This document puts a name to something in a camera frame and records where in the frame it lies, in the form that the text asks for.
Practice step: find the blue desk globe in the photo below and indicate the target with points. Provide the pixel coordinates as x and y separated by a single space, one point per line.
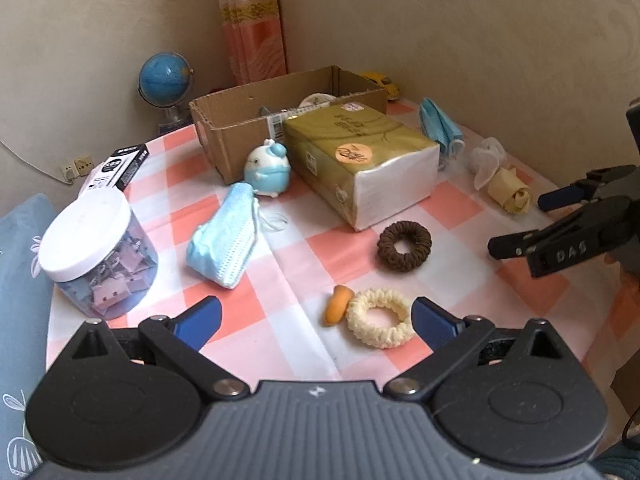
164 82

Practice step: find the blue floral sofa cover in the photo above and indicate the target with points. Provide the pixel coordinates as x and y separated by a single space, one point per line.
26 294

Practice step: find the blue face mask stack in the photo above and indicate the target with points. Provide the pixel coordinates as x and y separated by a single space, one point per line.
220 248

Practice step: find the white sock ball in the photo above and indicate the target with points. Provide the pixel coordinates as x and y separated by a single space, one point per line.
485 161

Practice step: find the white wall socket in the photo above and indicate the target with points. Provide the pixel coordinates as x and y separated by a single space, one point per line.
69 172

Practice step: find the orange finger cot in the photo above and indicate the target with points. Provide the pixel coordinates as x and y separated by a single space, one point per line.
337 305

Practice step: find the brown cardboard box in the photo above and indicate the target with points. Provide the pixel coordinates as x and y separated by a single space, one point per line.
232 122

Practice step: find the brown hair scrunchie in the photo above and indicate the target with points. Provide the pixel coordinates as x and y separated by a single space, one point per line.
417 236

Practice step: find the cream embroidered sachet pouch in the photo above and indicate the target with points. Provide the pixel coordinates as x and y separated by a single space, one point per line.
318 99

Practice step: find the cream hair scrunchie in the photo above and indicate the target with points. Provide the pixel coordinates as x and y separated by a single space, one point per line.
376 336

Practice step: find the yellow sock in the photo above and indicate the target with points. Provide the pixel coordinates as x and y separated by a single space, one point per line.
509 192

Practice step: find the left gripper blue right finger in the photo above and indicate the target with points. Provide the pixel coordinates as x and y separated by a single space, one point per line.
433 324

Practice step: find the yellow toy car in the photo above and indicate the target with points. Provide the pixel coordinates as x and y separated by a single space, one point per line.
383 81

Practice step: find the folded blue face mask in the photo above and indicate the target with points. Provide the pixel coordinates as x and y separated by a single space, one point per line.
438 127

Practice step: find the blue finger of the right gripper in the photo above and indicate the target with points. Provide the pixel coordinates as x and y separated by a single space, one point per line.
603 226
583 190

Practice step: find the beige wall socket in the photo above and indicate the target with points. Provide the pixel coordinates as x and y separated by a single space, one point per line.
84 165

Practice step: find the black white pen box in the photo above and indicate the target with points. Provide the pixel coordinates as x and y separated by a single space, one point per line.
118 169

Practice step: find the clear jar white lid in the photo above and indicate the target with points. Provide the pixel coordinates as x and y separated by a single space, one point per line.
98 254

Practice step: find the checkered orange white tablecloth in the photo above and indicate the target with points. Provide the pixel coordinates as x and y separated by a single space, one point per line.
272 323

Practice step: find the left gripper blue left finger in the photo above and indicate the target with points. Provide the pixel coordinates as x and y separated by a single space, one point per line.
199 323

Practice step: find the blue white plush toy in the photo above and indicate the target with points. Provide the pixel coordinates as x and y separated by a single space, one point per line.
267 169

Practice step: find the gold tissue paper pack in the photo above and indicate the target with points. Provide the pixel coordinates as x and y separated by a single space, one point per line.
363 163

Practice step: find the orange pink curtain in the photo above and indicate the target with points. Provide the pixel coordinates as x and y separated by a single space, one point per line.
253 34

